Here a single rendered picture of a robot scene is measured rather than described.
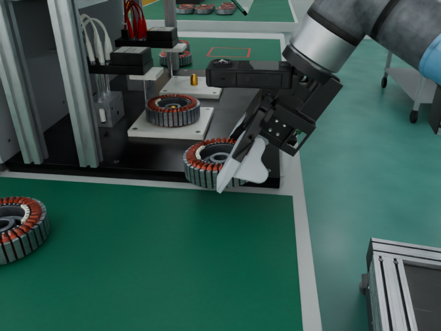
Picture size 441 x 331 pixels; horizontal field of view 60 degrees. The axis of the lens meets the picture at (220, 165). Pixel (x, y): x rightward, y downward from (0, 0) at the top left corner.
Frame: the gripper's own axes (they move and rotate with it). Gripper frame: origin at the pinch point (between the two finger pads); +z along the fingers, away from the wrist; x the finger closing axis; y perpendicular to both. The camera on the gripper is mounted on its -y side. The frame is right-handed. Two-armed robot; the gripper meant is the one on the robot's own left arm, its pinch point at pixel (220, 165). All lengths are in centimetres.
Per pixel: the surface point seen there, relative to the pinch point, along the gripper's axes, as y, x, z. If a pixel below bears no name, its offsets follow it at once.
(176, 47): -18.5, 44.7, 1.6
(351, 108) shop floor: 104, 254, 35
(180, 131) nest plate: -7.7, 16.4, 6.7
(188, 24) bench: -32, 179, 28
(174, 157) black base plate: -6.4, 7.4, 7.3
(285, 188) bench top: 11.5, 3.4, -0.4
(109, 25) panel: -39, 56, 9
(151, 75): -17.6, 19.7, 1.1
